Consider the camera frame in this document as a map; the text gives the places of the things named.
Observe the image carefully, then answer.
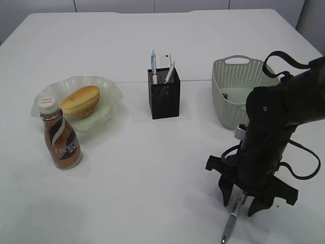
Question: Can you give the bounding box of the white pen beige grip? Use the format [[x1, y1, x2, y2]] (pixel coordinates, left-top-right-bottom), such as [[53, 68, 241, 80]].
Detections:
[[165, 61, 175, 83]]

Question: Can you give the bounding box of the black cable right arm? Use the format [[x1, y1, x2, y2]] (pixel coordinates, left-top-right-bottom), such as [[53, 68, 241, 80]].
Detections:
[[220, 50, 321, 180]]

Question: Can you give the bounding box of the black mesh pen holder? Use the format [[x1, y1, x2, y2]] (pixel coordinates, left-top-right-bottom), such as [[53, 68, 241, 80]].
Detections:
[[147, 68, 180, 119]]

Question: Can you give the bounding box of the green plastic woven basket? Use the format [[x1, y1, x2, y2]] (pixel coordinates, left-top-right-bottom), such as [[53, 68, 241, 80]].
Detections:
[[211, 55, 280, 130]]

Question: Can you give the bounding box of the translucent green wavy plate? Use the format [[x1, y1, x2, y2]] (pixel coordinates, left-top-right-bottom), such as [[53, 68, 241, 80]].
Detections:
[[30, 76, 123, 132]]

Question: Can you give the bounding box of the yellow bread roll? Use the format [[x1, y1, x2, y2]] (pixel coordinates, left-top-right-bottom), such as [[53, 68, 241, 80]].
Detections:
[[60, 85, 100, 118]]

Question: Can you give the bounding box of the transparent plastic ruler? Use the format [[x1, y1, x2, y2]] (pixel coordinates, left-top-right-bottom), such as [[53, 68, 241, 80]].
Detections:
[[158, 54, 171, 68]]

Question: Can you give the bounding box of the grey paper ball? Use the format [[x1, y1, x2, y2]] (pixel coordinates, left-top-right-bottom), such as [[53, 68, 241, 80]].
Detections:
[[222, 93, 228, 100]]

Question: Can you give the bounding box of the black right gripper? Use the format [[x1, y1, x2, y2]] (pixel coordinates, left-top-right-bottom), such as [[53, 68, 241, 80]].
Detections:
[[206, 156, 299, 217]]

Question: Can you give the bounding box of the white pen blue clip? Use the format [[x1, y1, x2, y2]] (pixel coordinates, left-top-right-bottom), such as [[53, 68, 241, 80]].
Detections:
[[151, 50, 157, 84]]

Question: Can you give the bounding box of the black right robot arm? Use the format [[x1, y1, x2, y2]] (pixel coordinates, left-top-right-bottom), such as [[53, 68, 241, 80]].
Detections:
[[206, 51, 324, 216]]

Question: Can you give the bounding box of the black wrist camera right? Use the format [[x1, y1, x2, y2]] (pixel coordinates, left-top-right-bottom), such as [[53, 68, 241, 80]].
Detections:
[[234, 124, 247, 141]]

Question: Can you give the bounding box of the brown Nescafe coffee bottle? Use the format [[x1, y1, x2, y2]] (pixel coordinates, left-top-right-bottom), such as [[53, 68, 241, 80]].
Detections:
[[38, 97, 82, 169]]

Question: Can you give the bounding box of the clear pen grey grip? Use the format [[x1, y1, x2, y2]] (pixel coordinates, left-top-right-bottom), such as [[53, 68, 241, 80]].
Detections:
[[220, 191, 247, 244]]

